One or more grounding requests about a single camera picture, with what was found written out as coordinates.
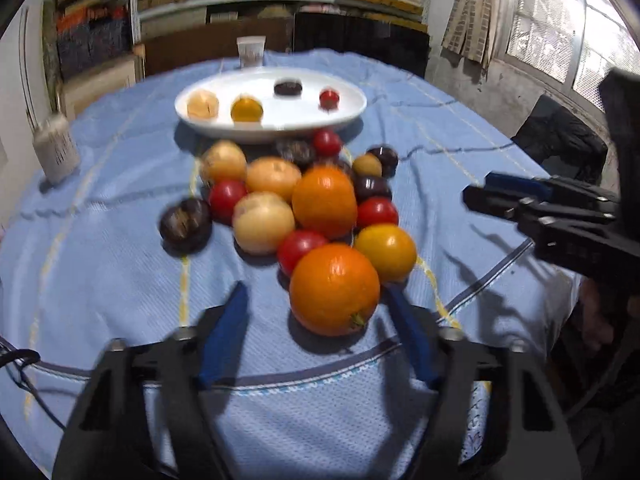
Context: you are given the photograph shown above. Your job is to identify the person's right hand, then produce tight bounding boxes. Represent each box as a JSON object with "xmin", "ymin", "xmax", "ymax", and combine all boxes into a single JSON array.
[{"xmin": 580, "ymin": 279, "xmax": 625, "ymax": 352}]

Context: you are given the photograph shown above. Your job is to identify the blue checked tablecloth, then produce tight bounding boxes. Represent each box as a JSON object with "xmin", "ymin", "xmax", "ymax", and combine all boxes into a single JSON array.
[{"xmin": 0, "ymin": 49, "xmax": 583, "ymax": 480}]

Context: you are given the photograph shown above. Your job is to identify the white drink can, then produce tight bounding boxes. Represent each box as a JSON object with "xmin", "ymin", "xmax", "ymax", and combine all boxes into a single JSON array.
[{"xmin": 32, "ymin": 114, "xmax": 81, "ymax": 184}]

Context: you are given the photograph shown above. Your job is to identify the yellow persimmon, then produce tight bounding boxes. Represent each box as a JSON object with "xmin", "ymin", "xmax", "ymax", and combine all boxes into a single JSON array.
[
  {"xmin": 230, "ymin": 95, "xmax": 264, "ymax": 123},
  {"xmin": 354, "ymin": 224, "xmax": 418, "ymax": 283}
]

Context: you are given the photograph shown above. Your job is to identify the hanging brick pattern sheets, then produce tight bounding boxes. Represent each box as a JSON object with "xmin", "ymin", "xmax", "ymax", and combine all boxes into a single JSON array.
[{"xmin": 442, "ymin": 0, "xmax": 521, "ymax": 68}]

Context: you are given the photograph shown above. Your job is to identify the orange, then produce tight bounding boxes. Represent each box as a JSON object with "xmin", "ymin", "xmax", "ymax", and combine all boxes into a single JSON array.
[
  {"xmin": 291, "ymin": 165, "xmax": 359, "ymax": 241},
  {"xmin": 289, "ymin": 243, "xmax": 381, "ymax": 337}
]

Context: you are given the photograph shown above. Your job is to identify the black cable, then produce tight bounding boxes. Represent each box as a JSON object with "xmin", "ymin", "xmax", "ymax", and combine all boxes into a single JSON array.
[{"xmin": 0, "ymin": 347, "xmax": 68, "ymax": 433}]

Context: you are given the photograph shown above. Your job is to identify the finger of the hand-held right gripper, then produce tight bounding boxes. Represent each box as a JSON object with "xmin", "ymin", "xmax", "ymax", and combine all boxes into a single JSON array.
[
  {"xmin": 462, "ymin": 185, "xmax": 618, "ymax": 241},
  {"xmin": 484, "ymin": 172, "xmax": 621, "ymax": 202}
]

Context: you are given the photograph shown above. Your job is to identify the white oval plate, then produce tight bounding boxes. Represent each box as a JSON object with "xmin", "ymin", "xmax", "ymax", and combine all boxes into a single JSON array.
[{"xmin": 174, "ymin": 66, "xmax": 367, "ymax": 145}]

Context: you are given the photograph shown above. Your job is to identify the stack of colourful fabric boxes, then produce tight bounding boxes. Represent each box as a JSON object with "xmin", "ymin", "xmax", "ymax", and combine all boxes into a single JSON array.
[{"xmin": 52, "ymin": 5, "xmax": 133, "ymax": 81}]

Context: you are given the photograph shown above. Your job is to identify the white paper cup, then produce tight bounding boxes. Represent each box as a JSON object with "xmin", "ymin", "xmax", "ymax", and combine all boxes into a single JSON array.
[{"xmin": 236, "ymin": 36, "xmax": 266, "ymax": 68}]

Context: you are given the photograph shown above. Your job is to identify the dark chair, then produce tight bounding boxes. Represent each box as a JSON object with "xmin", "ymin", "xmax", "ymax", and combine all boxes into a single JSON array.
[{"xmin": 512, "ymin": 95, "xmax": 608, "ymax": 186}]

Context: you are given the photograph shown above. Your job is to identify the cardboard box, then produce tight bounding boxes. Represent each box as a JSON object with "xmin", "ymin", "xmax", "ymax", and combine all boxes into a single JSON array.
[{"xmin": 59, "ymin": 55, "xmax": 146, "ymax": 121}]

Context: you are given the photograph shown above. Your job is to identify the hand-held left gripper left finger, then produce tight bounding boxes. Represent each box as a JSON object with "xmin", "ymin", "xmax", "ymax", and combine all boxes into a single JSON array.
[{"xmin": 52, "ymin": 281, "xmax": 251, "ymax": 480}]

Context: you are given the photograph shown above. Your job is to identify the black panel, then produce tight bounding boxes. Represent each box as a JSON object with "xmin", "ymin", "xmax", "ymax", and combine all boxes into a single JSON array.
[{"xmin": 292, "ymin": 12, "xmax": 431, "ymax": 78}]

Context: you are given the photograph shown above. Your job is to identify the pale orange round fruit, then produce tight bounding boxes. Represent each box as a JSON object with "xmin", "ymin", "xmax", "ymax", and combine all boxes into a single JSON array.
[{"xmin": 245, "ymin": 156, "xmax": 303, "ymax": 203}]

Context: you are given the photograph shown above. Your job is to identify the brown board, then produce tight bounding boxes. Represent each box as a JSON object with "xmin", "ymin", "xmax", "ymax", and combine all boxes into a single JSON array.
[{"xmin": 142, "ymin": 17, "xmax": 293, "ymax": 78}]

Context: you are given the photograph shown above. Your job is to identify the barred window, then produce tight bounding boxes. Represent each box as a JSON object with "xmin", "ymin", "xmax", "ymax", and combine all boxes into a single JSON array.
[{"xmin": 505, "ymin": 0, "xmax": 640, "ymax": 131}]

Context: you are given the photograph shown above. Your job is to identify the small tan round fruit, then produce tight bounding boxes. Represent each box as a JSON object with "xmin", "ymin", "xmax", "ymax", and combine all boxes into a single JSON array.
[{"xmin": 351, "ymin": 153, "xmax": 383, "ymax": 178}]

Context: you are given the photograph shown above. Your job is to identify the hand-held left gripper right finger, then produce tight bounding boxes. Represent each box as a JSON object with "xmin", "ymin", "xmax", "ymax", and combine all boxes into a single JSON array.
[{"xmin": 382, "ymin": 282, "xmax": 583, "ymax": 480}]

